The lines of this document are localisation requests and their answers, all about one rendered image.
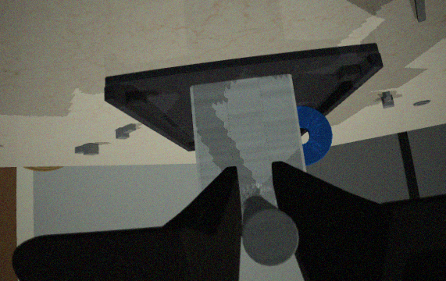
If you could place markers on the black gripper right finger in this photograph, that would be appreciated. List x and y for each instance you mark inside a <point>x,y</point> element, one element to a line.
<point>345,237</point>

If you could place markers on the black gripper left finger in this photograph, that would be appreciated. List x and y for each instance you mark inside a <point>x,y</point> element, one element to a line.
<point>201,243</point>

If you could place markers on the blue ring spacer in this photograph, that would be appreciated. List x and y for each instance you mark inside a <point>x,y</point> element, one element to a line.
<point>320,134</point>

